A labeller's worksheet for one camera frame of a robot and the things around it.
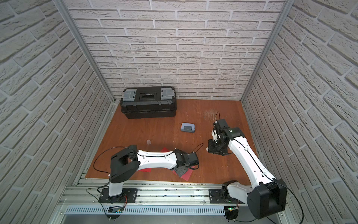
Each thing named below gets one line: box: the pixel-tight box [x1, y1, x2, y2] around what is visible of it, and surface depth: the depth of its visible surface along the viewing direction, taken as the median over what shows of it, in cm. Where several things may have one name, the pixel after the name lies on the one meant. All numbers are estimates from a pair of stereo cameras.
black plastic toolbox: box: [120, 86, 177, 119], surface depth 100 cm
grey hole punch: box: [180, 122, 196, 133], surface depth 102 cm
